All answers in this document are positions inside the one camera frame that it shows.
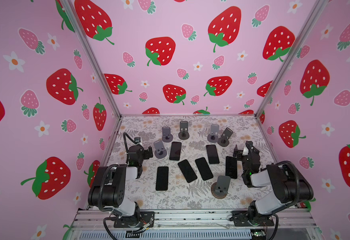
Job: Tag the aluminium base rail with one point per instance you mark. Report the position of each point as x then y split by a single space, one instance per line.
213 224

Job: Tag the grey stand far right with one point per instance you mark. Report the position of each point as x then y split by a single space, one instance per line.
223 140

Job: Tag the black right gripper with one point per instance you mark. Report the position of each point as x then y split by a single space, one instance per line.
241 154

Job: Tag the grey stand wooden base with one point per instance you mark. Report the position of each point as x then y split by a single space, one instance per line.
219 189

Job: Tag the black smartphone front stand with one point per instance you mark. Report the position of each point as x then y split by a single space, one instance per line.
204 169

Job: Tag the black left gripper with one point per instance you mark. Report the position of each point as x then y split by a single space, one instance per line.
145 153

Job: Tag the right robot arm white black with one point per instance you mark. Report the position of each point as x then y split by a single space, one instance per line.
289 187

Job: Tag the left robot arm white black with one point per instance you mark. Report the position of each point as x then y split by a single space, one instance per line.
108 188

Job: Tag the dark grey stand centre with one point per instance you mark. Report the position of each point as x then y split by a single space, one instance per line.
184 130

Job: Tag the grey stand right back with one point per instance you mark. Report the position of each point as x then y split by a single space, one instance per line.
213 135

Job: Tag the grey phone stand front left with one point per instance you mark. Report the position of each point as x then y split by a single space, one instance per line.
160 151

